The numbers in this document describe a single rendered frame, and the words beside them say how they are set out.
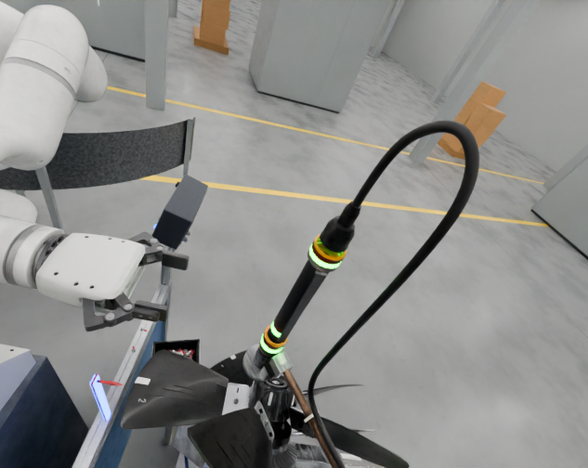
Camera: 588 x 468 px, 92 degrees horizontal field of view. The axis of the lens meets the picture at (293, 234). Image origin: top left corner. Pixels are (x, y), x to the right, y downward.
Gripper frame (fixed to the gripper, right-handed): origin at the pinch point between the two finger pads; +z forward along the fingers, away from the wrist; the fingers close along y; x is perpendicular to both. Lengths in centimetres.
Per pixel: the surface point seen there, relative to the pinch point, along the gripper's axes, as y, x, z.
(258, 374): 2.5, -19.9, 18.4
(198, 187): -79, -41, -14
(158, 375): -3.7, -46.8, -2.7
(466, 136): 4.5, 33.4, 21.3
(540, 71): -1197, 62, 921
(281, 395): -1.0, -38.9, 28.8
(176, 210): -60, -40, -17
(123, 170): -150, -99, -80
